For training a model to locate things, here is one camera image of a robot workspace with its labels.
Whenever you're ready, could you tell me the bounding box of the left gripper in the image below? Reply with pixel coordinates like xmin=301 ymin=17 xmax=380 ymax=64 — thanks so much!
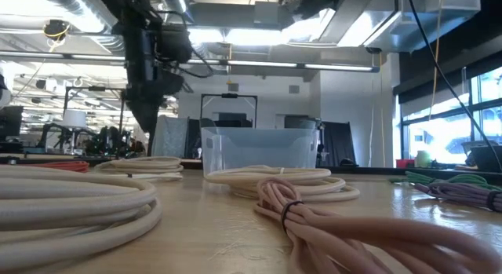
xmin=123 ymin=69 xmax=186 ymax=133

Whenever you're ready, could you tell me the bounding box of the thick cream HDMI cable coil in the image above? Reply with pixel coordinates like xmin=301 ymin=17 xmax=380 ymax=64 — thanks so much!
xmin=0 ymin=163 xmax=164 ymax=274

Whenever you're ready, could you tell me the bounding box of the thin cream cable coil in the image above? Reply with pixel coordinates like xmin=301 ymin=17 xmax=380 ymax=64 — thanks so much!
xmin=204 ymin=165 xmax=361 ymax=201

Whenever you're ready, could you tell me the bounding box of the pink cable bundle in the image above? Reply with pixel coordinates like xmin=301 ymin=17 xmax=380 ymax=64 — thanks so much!
xmin=253 ymin=177 xmax=502 ymax=274

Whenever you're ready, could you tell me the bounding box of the green cable bundle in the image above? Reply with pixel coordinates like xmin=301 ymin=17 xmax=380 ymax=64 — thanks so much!
xmin=388 ymin=170 xmax=502 ymax=192

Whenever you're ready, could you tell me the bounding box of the purple cable bundle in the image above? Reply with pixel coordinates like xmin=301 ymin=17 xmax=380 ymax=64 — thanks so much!
xmin=413 ymin=181 xmax=502 ymax=213

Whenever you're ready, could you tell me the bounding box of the white table lamp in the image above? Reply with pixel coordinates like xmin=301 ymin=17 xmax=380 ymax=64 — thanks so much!
xmin=61 ymin=108 xmax=88 ymax=155

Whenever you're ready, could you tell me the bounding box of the clear plastic bin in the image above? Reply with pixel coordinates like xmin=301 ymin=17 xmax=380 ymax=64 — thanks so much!
xmin=200 ymin=126 xmax=321 ymax=177

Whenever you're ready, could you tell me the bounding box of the long ceiling tube light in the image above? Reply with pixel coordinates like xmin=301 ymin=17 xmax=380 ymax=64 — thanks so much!
xmin=0 ymin=49 xmax=380 ymax=73

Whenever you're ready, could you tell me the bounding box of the black curtain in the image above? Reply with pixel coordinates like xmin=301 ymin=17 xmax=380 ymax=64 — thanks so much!
xmin=318 ymin=120 xmax=357 ymax=167

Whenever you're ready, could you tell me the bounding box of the black container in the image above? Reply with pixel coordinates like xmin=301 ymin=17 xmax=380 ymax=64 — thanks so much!
xmin=461 ymin=139 xmax=502 ymax=174

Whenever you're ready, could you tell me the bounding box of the small cream cable bundle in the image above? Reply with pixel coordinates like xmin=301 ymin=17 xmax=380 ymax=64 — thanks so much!
xmin=93 ymin=155 xmax=184 ymax=182

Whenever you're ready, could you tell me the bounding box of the black station frame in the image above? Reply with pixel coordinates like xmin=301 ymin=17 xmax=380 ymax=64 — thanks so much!
xmin=199 ymin=92 xmax=259 ymax=129
xmin=64 ymin=85 xmax=126 ymax=133

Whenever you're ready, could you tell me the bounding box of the red cable bundle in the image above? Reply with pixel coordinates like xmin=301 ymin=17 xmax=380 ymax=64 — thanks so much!
xmin=34 ymin=160 xmax=91 ymax=174

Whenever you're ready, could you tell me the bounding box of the black ceiling cord reel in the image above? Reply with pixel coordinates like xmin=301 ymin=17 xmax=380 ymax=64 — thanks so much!
xmin=42 ymin=18 xmax=72 ymax=53

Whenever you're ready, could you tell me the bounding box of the silver ventilation duct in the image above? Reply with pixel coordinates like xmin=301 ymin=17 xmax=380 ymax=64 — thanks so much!
xmin=313 ymin=0 xmax=482 ymax=54

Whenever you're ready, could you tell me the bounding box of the yellow hanging cord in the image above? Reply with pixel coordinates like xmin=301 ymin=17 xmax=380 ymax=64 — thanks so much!
xmin=427 ymin=0 xmax=443 ymax=122

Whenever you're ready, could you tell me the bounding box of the black hanging cable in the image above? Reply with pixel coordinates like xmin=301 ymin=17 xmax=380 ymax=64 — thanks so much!
xmin=405 ymin=0 xmax=502 ymax=171

